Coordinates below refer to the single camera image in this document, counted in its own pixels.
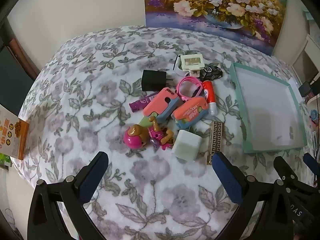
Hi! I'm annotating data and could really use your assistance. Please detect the white plug with light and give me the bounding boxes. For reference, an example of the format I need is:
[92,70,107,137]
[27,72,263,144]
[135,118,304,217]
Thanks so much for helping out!
[289,78,304,103]

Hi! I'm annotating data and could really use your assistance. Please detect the white cube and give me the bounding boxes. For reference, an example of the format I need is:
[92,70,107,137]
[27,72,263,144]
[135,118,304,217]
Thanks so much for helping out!
[172,129,202,162]

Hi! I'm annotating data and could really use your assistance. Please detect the white square case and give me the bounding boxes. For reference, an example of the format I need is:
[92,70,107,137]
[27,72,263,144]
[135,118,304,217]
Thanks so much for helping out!
[179,54,204,72]

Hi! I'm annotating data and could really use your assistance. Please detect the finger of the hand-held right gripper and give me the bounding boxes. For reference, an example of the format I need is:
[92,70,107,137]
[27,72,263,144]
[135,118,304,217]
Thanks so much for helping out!
[273,156,320,230]
[303,152,320,175]

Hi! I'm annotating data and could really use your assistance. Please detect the orange printed box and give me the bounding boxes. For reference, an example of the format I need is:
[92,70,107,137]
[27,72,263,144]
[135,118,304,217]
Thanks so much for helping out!
[0,104,30,160]

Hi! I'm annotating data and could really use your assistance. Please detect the pink brown doll toy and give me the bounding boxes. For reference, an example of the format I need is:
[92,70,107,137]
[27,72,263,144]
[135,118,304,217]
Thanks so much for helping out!
[124,117,175,150]

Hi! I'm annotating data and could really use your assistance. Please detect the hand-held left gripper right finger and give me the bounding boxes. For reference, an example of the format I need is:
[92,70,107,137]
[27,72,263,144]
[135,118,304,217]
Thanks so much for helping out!
[212,151,300,240]

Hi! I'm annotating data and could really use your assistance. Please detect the grey floral blanket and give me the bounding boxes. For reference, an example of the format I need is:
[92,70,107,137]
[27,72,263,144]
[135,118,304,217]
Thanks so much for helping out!
[12,25,318,240]

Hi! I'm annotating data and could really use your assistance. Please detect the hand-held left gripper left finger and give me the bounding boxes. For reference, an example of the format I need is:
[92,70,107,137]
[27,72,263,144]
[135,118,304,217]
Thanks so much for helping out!
[27,151,109,240]

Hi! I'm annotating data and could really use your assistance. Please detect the orange-blue eraser case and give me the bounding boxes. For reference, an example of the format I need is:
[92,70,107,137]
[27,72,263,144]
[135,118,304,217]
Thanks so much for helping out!
[171,97,209,130]

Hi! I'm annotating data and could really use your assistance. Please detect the floral painting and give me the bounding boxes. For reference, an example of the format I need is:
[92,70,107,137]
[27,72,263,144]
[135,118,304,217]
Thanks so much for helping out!
[144,0,288,55]

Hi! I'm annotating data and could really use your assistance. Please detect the teal cardboard box tray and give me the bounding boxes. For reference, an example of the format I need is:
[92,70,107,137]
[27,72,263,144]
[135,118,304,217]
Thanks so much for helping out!
[229,62,307,154]

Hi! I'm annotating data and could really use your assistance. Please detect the small black box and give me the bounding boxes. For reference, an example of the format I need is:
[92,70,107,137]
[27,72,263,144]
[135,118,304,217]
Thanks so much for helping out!
[299,80,313,97]

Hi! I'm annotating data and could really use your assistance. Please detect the green packet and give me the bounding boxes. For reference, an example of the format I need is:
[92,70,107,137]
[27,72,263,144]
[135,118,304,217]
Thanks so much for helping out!
[0,154,13,170]

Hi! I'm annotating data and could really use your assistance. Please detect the pink blue folding toy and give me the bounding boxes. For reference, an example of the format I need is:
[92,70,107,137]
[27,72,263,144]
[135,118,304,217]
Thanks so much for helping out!
[139,87,184,128]

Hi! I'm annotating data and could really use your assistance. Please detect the pink bracelet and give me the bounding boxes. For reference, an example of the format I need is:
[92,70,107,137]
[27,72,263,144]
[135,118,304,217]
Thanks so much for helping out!
[176,76,203,103]

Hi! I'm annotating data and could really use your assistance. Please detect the black toy car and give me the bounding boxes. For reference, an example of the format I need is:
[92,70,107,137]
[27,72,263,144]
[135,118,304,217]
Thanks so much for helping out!
[200,65,223,81]

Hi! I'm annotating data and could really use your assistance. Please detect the gold black patterned bar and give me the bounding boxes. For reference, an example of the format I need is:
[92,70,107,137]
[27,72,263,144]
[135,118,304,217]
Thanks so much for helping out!
[206,121,225,165]

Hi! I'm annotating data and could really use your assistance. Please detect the purple tube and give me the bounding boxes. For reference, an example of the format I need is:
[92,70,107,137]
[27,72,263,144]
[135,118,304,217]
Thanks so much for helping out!
[129,92,159,112]

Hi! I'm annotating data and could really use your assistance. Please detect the black power adapter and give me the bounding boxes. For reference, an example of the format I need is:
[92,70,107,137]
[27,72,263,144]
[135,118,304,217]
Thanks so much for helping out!
[142,69,173,93]

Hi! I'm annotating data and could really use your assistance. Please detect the red white lip balm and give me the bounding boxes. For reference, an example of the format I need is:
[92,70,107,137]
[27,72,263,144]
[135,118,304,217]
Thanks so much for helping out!
[202,80,217,116]

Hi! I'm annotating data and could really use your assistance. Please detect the dark wooden furniture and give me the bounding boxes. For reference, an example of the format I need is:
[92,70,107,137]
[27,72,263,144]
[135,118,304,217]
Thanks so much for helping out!
[0,20,40,110]

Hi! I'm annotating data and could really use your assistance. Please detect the white shelf unit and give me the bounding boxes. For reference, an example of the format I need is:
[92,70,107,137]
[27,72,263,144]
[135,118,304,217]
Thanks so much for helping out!
[291,34,320,80]

